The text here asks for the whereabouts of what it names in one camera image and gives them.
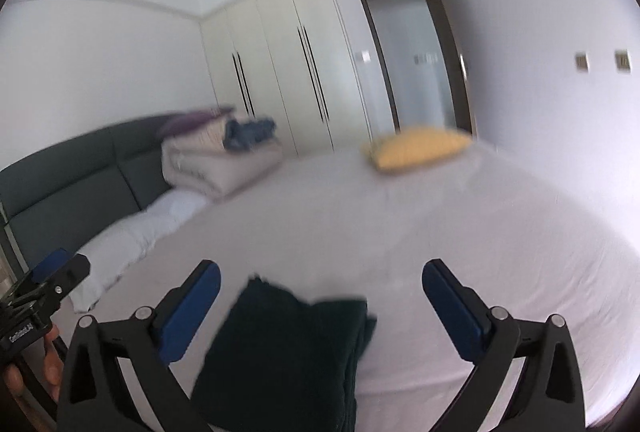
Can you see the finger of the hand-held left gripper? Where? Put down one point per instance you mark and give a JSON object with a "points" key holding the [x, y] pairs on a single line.
{"points": [[74, 273], [50, 263]]}

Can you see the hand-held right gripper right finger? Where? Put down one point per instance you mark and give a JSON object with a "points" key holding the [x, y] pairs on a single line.
{"points": [[452, 314]]}

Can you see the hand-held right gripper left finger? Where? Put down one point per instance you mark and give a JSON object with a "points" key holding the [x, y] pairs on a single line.
{"points": [[187, 317]]}

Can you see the dark green sweater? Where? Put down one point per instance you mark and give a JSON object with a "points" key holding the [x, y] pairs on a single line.
{"points": [[285, 352]]}

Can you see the blue clothes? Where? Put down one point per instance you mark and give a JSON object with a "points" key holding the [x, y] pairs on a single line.
{"points": [[247, 134]]}

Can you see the person's left hand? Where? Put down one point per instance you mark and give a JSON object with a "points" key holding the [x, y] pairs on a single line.
{"points": [[50, 359]]}

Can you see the white pillow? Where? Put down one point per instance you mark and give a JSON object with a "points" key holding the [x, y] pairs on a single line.
{"points": [[135, 237]]}

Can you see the dark grey headboard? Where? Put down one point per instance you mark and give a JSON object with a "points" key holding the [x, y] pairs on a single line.
{"points": [[75, 177]]}

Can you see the bed with white sheet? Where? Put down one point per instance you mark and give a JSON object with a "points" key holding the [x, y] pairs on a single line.
{"points": [[450, 222]]}

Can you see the folded beige duvet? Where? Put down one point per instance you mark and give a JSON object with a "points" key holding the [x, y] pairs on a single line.
{"points": [[215, 171]]}

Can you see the yellow pillow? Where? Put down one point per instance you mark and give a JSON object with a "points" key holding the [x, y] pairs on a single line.
{"points": [[417, 149]]}

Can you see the purple pillow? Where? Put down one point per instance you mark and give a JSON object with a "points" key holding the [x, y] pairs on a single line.
{"points": [[187, 121]]}

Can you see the frosted glass door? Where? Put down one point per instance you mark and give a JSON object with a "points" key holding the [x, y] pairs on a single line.
{"points": [[410, 61]]}

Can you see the cream wardrobe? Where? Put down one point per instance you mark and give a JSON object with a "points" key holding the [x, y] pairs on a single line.
{"points": [[280, 61]]}

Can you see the square wall switch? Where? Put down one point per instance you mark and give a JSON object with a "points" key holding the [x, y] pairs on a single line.
{"points": [[581, 61], [623, 60]]}

